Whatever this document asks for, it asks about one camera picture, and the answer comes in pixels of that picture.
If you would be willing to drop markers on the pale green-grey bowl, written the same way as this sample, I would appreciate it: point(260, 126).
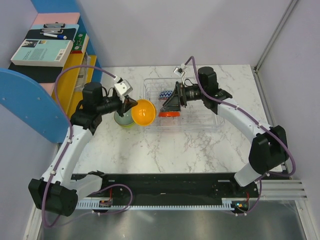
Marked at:
point(125, 120)

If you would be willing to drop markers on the lime green bowl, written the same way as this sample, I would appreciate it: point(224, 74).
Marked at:
point(127, 125)

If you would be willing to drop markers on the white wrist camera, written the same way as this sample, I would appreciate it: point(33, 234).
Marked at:
point(122, 87)
point(180, 71)

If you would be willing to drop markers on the green book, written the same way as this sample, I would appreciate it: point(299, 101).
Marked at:
point(80, 43)

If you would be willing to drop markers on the teal paperback book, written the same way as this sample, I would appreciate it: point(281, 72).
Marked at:
point(42, 53)

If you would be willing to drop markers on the light blue clipboard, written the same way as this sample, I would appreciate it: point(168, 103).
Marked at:
point(67, 30)

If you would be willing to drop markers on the blue white marker pen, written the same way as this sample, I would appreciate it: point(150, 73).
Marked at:
point(57, 36)

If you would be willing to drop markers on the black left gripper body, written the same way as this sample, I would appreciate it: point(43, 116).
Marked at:
point(110, 104)

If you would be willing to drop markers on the aluminium frame rail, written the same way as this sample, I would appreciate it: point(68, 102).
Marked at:
point(278, 29)

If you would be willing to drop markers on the clear plastic sleeve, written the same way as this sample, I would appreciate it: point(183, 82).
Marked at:
point(83, 74)

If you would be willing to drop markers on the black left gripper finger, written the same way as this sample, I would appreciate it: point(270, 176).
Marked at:
point(130, 102)
point(125, 107)

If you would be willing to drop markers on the solid orange bowl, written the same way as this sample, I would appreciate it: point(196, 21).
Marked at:
point(168, 114)

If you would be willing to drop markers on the white cable duct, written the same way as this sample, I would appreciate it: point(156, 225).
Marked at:
point(104, 205)

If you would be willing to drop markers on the yellow bowl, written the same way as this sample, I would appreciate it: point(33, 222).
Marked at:
point(144, 113)

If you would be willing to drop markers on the black clipboard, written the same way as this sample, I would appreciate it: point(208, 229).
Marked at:
point(39, 74)

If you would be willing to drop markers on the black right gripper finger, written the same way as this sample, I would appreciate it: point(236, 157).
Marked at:
point(173, 103)
point(178, 89)

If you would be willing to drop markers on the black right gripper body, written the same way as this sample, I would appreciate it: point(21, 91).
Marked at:
point(193, 93)

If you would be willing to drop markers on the blue orange patterned bowl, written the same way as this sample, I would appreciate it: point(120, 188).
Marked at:
point(165, 95)

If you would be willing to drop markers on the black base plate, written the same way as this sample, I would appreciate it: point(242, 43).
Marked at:
point(173, 188)

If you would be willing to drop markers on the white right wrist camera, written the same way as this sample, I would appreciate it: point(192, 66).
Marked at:
point(180, 71)

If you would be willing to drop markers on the pink board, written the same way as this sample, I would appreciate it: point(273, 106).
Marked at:
point(68, 22)

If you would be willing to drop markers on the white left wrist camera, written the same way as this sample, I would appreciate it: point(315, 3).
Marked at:
point(122, 87)

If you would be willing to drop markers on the yellow folder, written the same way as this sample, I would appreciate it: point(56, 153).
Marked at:
point(67, 83)

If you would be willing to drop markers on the blue shelf unit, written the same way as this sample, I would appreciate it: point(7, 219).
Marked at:
point(37, 104)

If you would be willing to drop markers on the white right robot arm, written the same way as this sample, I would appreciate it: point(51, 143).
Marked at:
point(268, 143)

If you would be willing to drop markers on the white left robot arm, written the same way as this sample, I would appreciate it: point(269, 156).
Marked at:
point(55, 191)

